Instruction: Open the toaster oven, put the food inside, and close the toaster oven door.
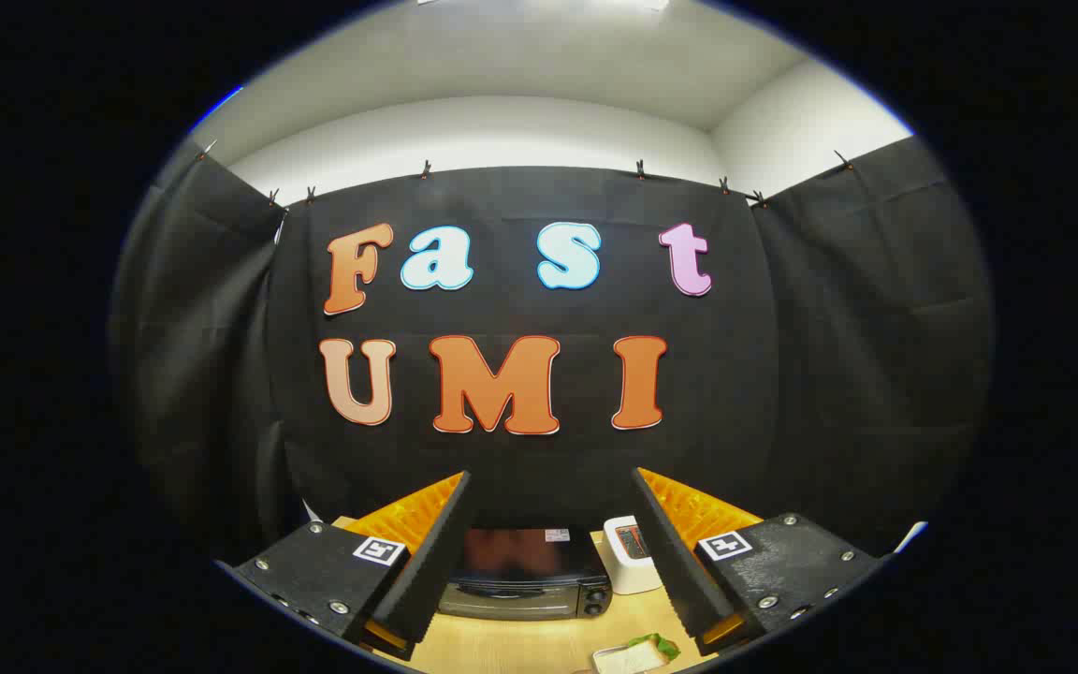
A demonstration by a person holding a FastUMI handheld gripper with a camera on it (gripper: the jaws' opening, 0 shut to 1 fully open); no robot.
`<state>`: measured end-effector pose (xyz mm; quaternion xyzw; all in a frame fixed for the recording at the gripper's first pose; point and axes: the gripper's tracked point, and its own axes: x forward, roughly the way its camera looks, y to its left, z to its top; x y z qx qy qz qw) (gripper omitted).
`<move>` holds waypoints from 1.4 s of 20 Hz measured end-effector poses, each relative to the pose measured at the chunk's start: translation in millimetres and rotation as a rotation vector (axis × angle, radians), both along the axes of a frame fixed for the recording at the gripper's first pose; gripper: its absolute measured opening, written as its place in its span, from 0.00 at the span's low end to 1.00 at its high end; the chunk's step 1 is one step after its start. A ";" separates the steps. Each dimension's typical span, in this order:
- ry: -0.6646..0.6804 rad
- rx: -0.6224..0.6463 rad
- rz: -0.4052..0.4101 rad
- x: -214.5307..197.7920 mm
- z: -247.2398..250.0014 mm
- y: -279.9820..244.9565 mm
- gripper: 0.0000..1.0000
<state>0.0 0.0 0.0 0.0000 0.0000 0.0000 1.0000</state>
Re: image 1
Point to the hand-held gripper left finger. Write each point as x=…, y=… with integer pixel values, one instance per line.
x=427, y=571

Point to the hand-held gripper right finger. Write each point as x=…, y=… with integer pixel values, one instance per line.
x=675, y=562

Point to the lettuce sandwich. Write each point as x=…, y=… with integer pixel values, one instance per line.
x=656, y=644

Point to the black toaster oven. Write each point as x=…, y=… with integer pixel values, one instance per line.
x=520, y=601

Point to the white pop-up toaster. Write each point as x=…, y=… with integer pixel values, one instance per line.
x=629, y=573

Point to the white slotted tray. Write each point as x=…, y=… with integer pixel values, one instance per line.
x=619, y=661

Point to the row of black cloth clips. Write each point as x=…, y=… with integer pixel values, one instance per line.
x=426, y=170

